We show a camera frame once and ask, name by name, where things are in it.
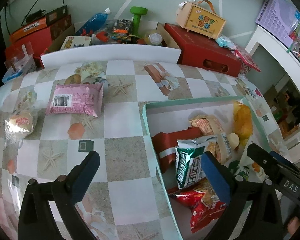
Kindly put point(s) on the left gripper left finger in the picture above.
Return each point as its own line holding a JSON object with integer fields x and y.
{"x": 36, "y": 220}

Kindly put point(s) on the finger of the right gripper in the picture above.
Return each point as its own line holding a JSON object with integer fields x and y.
{"x": 284, "y": 162}
{"x": 270, "y": 165}

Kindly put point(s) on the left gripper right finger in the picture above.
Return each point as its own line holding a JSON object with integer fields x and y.
{"x": 264, "y": 219}

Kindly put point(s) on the white orange cookie packet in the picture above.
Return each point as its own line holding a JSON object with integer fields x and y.
{"x": 256, "y": 172}

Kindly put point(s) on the yellow orange snack bag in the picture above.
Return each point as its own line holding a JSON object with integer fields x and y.
{"x": 243, "y": 122}

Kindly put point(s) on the round cream mochi cake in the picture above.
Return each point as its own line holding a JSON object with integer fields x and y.
{"x": 233, "y": 140}

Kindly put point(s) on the beige orange barcode snack pack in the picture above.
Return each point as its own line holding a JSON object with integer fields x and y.
{"x": 210, "y": 125}

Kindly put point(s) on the red rice cracker bag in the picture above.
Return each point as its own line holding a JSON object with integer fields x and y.
{"x": 203, "y": 202}

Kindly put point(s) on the green white korean snack bag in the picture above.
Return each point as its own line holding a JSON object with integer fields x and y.
{"x": 188, "y": 154}

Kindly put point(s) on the clear bag bread bun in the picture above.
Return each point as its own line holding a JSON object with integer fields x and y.
{"x": 19, "y": 125}

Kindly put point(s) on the red white-striped snack pack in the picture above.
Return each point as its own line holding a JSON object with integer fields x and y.
{"x": 165, "y": 143}

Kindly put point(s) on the pink barcode snack pack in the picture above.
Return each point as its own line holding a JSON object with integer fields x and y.
{"x": 76, "y": 99}

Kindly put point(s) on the green white milk snack pack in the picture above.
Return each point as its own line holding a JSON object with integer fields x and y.
{"x": 236, "y": 169}

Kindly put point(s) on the person's right hand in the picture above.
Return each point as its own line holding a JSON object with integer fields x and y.
{"x": 293, "y": 225}

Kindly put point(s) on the checkered patterned tablecloth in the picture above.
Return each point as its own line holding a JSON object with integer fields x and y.
{"x": 126, "y": 198}

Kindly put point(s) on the red patterned flat pouch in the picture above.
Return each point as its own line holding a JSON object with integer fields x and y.
{"x": 247, "y": 62}

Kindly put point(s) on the white shelf unit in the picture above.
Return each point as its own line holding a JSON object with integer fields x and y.
{"x": 291, "y": 65}

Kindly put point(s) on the blue wet wipes pack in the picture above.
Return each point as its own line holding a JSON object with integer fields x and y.
{"x": 225, "y": 42}

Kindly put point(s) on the large red gift box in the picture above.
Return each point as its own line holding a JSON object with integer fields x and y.
{"x": 200, "y": 51}

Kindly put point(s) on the purple perforated basket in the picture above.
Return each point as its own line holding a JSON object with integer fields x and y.
{"x": 280, "y": 18}

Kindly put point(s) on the clear plastic box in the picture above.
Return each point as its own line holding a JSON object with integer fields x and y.
{"x": 20, "y": 59}

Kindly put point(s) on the yellow children's day carry box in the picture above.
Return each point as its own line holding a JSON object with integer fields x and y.
{"x": 200, "y": 17}

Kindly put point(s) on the round clear lidded jar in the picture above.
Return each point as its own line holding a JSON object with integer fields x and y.
{"x": 153, "y": 37}

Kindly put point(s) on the red box at left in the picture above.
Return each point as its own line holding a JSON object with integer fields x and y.
{"x": 43, "y": 38}

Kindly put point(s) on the white card game box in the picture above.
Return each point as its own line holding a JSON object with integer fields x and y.
{"x": 75, "y": 42}

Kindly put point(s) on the white foam board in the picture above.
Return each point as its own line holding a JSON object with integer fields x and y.
{"x": 110, "y": 52}

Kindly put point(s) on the colourful toy pile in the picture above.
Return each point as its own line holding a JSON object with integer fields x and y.
{"x": 116, "y": 32}

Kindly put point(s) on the orange flat box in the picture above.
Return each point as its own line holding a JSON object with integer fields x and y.
{"x": 47, "y": 20}

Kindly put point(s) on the green dumbbell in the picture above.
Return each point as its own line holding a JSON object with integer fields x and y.
{"x": 137, "y": 12}

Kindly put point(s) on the blue liquid plastic bottle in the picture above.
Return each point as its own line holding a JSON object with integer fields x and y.
{"x": 94, "y": 23}

